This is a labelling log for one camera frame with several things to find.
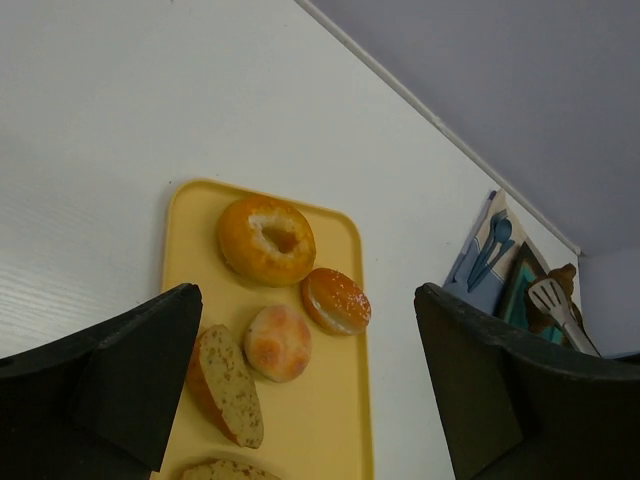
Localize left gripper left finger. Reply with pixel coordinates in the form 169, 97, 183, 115
1, 283, 203, 479

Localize metal tongs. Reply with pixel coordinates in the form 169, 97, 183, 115
528, 278, 600, 357

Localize blue plastic fork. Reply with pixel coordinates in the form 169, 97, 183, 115
467, 209, 507, 285

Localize cream filled bun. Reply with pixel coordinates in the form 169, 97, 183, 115
301, 268, 372, 336

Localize round white bread roll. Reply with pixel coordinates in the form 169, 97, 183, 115
243, 305, 312, 383

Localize blue placemat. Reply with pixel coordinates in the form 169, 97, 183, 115
443, 190, 528, 315

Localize chocolate croissant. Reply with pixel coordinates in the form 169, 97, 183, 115
524, 263, 585, 335

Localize seeded bread slice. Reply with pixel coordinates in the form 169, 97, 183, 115
179, 459, 280, 480
186, 324, 264, 449

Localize orange bagel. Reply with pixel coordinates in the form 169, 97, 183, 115
216, 194, 316, 287

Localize blue plastic knife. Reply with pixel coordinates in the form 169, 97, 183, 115
467, 240, 515, 292

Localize yellow tray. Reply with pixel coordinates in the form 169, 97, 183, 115
155, 179, 374, 479

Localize blue plastic spoon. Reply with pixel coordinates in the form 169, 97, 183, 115
467, 217, 512, 290

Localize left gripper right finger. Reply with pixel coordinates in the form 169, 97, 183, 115
414, 283, 639, 479

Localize black and green plate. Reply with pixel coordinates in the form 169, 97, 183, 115
494, 242, 570, 347

